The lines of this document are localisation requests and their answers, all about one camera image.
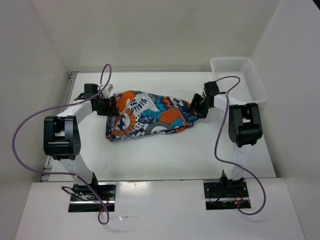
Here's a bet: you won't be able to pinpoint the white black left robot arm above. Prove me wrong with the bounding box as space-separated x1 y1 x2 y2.
43 83 119 200

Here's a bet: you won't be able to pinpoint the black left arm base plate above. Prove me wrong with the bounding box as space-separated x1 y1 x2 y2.
61 181 117 213

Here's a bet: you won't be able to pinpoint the white plastic basket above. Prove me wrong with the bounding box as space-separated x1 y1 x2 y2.
210 57 268 104

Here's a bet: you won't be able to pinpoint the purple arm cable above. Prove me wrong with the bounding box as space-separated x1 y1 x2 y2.
214 76 267 216
11 64 113 225

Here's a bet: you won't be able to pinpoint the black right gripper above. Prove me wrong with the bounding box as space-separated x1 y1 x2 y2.
185 93 212 119

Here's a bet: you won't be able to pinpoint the colourful patterned shorts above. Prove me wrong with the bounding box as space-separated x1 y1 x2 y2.
105 90 199 142

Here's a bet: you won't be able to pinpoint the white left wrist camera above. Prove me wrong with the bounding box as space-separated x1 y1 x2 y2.
100 84 114 98

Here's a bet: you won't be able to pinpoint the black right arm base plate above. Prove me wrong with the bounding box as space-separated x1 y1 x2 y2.
203 177 251 210

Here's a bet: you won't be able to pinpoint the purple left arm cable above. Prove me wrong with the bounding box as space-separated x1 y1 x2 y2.
11 64 113 225

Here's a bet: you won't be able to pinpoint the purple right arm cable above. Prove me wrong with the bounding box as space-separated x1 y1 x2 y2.
214 76 267 216

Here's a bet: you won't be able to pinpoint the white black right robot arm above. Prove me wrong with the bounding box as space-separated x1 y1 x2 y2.
187 76 263 197

